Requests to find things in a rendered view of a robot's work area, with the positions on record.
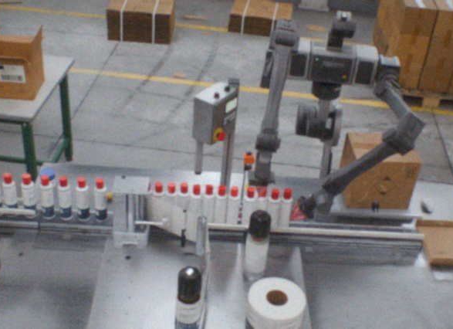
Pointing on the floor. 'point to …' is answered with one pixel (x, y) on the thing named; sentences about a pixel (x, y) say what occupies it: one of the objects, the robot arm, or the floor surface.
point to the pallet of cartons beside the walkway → (429, 48)
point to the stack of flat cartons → (140, 21)
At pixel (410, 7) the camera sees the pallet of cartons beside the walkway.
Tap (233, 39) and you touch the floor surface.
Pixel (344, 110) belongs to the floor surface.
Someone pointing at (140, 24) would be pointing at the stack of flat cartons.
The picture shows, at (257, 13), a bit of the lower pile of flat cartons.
